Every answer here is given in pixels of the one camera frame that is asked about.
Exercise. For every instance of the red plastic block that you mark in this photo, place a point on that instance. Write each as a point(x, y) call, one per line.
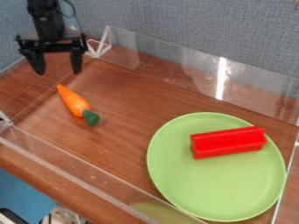
point(229, 141)

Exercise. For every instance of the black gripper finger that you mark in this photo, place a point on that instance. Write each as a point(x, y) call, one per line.
point(37, 61)
point(77, 59)

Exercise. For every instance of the clear acrylic enclosure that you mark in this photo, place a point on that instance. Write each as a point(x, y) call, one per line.
point(141, 82)

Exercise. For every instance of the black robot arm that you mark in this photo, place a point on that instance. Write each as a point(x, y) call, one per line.
point(51, 38)

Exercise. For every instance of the orange toy carrot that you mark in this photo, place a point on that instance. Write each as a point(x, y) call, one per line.
point(78, 105)

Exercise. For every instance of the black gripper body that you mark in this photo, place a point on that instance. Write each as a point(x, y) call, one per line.
point(33, 44)

